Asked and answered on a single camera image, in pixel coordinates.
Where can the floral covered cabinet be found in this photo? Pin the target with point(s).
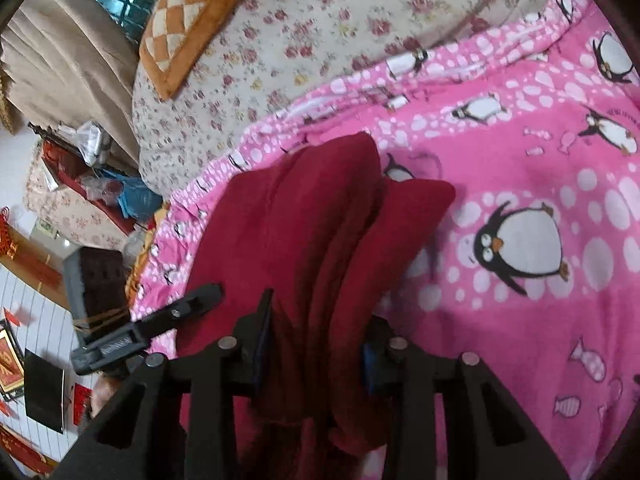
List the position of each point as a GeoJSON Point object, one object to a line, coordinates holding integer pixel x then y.
{"type": "Point", "coordinates": [75, 215]}

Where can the pink penguin print blanket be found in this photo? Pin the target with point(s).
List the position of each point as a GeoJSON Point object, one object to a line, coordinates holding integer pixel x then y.
{"type": "Point", "coordinates": [500, 150]}

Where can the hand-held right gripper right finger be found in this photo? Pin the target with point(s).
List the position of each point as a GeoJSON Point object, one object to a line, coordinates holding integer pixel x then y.
{"type": "Point", "coordinates": [371, 365]}

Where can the red framed picture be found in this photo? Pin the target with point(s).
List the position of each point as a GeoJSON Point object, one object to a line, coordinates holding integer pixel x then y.
{"type": "Point", "coordinates": [9, 365]}

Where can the blue cloth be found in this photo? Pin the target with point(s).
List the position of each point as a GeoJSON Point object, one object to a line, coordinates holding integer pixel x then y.
{"type": "Point", "coordinates": [135, 195]}

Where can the yellow printed bed sheet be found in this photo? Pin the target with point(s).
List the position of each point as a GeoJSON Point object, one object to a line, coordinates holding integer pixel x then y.
{"type": "Point", "coordinates": [137, 270]}

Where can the beige curtain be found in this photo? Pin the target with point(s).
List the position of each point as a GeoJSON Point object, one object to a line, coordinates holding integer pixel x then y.
{"type": "Point", "coordinates": [60, 60]}

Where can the floral bed quilt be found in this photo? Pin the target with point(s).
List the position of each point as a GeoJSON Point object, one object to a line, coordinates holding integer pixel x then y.
{"type": "Point", "coordinates": [310, 20]}

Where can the dark padded box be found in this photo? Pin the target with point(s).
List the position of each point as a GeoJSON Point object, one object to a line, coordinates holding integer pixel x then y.
{"type": "Point", "coordinates": [100, 280]}

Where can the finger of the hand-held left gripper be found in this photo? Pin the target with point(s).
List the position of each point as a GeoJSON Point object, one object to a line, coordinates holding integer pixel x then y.
{"type": "Point", "coordinates": [175, 312]}

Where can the clear plastic bag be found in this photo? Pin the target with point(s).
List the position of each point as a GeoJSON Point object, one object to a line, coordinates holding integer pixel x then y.
{"type": "Point", "coordinates": [90, 137]}

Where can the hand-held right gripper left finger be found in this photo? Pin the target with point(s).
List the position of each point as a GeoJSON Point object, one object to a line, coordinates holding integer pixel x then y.
{"type": "Point", "coordinates": [262, 352]}

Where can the dark red sweater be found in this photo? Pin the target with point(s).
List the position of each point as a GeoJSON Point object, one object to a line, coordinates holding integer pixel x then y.
{"type": "Point", "coordinates": [310, 220]}

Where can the orange checkered cushion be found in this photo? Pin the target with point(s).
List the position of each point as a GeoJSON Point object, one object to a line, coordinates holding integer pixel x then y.
{"type": "Point", "coordinates": [190, 15]}

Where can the black flat panel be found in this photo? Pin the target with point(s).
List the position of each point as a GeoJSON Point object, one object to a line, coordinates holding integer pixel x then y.
{"type": "Point", "coordinates": [45, 390]}

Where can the person's left hand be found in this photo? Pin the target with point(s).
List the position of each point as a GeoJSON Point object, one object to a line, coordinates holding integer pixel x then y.
{"type": "Point", "coordinates": [106, 392]}

